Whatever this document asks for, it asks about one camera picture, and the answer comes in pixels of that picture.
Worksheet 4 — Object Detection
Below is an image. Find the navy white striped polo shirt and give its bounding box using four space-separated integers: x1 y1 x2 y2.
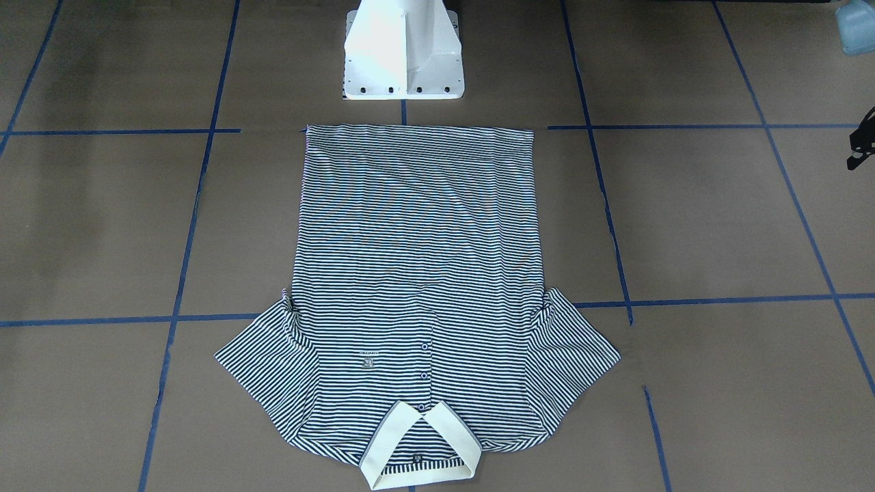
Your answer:
215 124 621 490

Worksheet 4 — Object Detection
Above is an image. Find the light blue arm joint cap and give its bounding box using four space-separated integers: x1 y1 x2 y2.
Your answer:
835 1 874 56

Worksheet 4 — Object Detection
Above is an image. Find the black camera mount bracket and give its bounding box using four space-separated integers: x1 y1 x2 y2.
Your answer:
846 107 875 171

